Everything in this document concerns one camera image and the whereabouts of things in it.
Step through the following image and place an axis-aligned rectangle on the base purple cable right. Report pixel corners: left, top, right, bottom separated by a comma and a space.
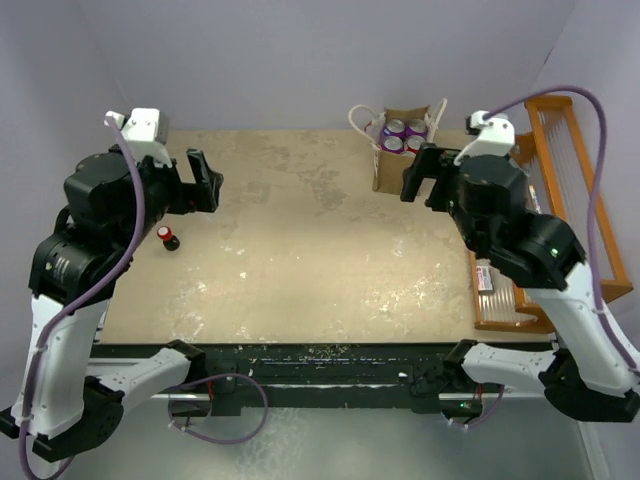
441, 382, 506, 431

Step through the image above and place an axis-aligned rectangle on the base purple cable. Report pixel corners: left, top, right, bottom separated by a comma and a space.
441, 382, 506, 431
167, 372, 270, 445

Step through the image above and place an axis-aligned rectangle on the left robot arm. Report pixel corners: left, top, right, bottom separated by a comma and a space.
1, 147, 224, 470

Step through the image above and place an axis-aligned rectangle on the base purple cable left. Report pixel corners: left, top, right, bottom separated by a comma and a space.
167, 372, 270, 445

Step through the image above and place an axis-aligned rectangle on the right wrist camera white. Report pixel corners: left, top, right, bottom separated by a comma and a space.
463, 110, 515, 157

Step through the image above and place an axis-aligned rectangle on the purple fanta can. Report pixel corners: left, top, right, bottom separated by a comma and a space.
405, 118, 428, 138
381, 136, 404, 154
381, 118, 406, 140

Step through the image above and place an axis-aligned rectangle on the small red-capped dark bottle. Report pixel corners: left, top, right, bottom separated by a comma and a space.
156, 226, 180, 251

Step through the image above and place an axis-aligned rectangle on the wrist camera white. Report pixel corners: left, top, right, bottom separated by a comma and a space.
463, 110, 515, 157
106, 108, 172, 168

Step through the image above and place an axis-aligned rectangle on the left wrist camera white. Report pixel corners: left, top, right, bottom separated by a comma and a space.
106, 108, 172, 168

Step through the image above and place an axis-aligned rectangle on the red white label packet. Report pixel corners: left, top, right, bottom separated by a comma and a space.
475, 260, 495, 294

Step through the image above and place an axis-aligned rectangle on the orange wooden tiered rack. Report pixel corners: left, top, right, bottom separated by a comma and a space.
470, 95, 633, 335

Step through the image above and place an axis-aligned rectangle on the brown canvas bag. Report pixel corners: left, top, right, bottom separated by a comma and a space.
348, 97, 448, 195

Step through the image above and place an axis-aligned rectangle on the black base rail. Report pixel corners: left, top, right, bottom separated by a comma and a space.
87, 340, 557, 417

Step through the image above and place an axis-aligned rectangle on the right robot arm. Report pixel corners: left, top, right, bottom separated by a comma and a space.
400, 143, 639, 423

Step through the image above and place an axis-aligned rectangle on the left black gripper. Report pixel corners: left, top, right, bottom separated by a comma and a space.
116, 147, 223, 252

